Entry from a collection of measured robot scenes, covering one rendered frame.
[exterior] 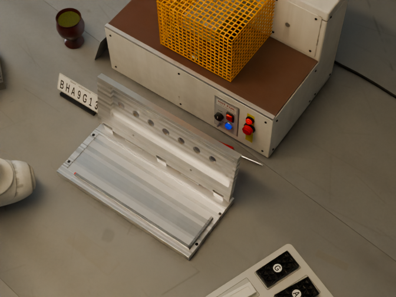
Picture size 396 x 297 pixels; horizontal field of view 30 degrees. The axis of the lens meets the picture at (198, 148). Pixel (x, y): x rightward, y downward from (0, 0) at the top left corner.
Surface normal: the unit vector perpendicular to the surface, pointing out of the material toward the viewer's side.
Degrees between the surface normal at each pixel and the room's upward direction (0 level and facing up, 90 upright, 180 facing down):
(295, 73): 0
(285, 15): 90
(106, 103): 79
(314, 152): 0
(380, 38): 0
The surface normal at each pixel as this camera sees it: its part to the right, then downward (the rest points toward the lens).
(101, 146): -0.01, -0.52
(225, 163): -0.57, 0.59
